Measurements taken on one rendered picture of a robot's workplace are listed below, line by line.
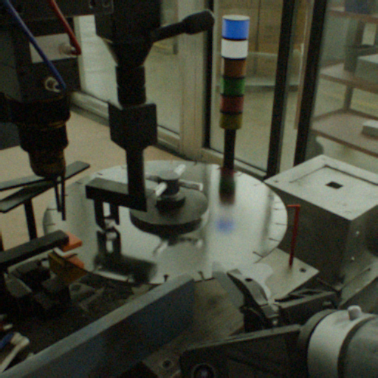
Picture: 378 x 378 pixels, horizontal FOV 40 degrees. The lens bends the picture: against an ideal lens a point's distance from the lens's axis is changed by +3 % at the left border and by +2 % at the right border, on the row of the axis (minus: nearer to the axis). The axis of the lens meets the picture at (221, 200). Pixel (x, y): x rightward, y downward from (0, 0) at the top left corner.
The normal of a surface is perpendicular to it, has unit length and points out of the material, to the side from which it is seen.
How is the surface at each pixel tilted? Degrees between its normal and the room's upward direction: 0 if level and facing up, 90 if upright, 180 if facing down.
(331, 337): 50
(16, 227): 0
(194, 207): 5
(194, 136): 90
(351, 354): 61
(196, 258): 0
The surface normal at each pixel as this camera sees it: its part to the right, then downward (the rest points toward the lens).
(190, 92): -0.70, 0.32
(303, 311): 0.41, -0.09
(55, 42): 0.71, 0.37
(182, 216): 0.08, -0.83
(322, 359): -0.91, -0.16
